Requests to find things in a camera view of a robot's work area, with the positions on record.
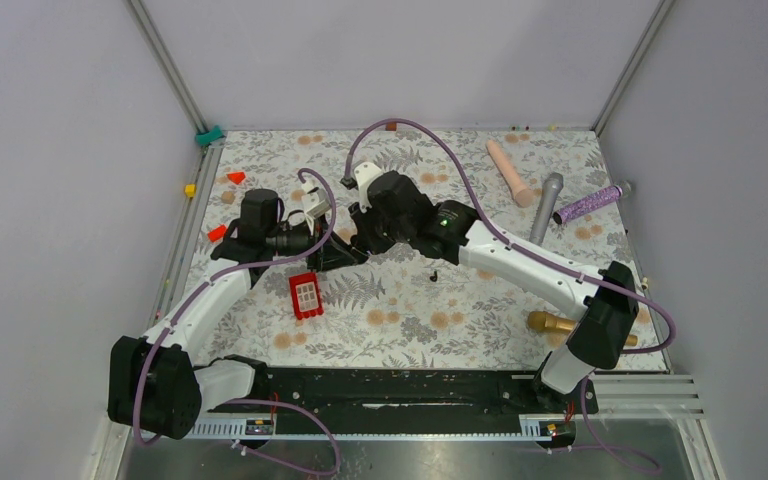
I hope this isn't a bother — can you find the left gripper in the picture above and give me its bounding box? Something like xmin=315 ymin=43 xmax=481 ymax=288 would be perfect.
xmin=267 ymin=212 xmax=358 ymax=272

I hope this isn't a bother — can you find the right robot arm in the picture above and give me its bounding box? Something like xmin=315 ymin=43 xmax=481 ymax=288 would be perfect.
xmin=349 ymin=163 xmax=639 ymax=412

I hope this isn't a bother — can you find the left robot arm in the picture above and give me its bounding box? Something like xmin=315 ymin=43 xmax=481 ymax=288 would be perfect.
xmin=107 ymin=184 xmax=336 ymax=439

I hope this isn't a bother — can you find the red tray with tiles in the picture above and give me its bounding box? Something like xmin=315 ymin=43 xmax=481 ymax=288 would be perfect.
xmin=288 ymin=272 xmax=324 ymax=321

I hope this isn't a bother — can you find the red small block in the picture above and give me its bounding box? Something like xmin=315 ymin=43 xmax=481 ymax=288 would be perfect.
xmin=207 ymin=224 xmax=228 ymax=243

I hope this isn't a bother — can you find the red wedge block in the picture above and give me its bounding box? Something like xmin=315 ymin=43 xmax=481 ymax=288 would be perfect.
xmin=226 ymin=171 xmax=246 ymax=185

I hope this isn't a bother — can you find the pink microphone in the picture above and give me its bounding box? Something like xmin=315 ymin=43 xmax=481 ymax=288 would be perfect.
xmin=485 ymin=140 xmax=534 ymax=208

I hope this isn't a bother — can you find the teal block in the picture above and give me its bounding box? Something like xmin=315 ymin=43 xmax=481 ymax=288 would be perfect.
xmin=195 ymin=125 xmax=224 ymax=147

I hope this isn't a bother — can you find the floral table mat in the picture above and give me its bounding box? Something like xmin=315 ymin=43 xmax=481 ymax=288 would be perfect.
xmin=178 ymin=129 xmax=670 ymax=372

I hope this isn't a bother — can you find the silver microphone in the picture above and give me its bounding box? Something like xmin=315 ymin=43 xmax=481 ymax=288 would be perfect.
xmin=529 ymin=172 xmax=564 ymax=246

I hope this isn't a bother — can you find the gold microphone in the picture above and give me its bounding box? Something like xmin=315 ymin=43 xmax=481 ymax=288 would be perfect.
xmin=526 ymin=311 xmax=639 ymax=348

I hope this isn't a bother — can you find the purple glitter microphone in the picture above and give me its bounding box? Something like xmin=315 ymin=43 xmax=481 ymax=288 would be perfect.
xmin=551 ymin=181 xmax=633 ymax=225

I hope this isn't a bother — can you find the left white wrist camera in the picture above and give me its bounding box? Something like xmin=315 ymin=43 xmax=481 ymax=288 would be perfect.
xmin=302 ymin=187 xmax=332 ymax=234

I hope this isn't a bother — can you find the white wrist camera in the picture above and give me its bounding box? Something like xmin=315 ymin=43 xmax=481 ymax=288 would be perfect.
xmin=302 ymin=187 xmax=332 ymax=234
xmin=341 ymin=162 xmax=384 ymax=213

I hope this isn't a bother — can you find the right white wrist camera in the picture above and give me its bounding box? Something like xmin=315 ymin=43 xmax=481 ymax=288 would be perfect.
xmin=341 ymin=162 xmax=384 ymax=213

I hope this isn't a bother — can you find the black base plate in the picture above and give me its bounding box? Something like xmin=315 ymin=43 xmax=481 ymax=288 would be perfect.
xmin=214 ymin=367 xmax=599 ymax=433

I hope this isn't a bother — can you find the aluminium frame rail left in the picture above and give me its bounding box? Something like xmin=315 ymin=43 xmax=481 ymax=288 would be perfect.
xmin=124 ymin=0 xmax=209 ymax=135

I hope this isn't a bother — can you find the aluminium frame rail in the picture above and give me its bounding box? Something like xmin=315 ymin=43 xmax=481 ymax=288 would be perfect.
xmin=591 ymin=0 xmax=677 ymax=138
xmin=124 ymin=0 xmax=209 ymax=135

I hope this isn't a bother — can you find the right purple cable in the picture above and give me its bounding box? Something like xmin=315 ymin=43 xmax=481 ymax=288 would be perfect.
xmin=342 ymin=118 xmax=678 ymax=477

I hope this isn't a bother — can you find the aluminium frame rail right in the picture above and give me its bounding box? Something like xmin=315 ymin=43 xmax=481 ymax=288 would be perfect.
xmin=591 ymin=0 xmax=677 ymax=138

